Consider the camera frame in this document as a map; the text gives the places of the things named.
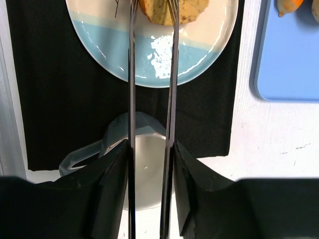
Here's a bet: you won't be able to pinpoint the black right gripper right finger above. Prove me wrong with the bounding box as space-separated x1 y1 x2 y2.
174 142 319 239

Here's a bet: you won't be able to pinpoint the blue plastic tray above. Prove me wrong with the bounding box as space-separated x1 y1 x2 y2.
249 0 319 103

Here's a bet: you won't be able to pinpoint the aluminium frame rail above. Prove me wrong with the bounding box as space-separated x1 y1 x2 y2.
0 48 26 179

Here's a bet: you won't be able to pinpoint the cream and blue plate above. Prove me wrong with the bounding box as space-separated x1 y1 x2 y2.
66 0 240 88

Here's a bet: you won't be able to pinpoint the brown bread slice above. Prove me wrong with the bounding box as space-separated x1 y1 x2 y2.
139 0 209 26

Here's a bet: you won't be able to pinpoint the steel serving tongs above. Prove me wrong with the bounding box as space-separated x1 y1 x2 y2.
128 0 179 239

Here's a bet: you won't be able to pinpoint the black cloth placemat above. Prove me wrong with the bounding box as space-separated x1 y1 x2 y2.
6 0 245 171

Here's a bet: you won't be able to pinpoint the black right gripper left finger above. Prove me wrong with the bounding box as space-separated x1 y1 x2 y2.
0 142 128 239

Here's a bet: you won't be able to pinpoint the striped orange croissant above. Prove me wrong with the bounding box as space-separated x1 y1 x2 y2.
276 0 304 17

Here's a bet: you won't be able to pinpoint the round golden bread roll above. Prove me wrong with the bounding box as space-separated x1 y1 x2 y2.
312 0 319 23

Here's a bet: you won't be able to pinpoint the teal ceramic mug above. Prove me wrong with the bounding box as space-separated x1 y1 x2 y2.
59 112 166 211

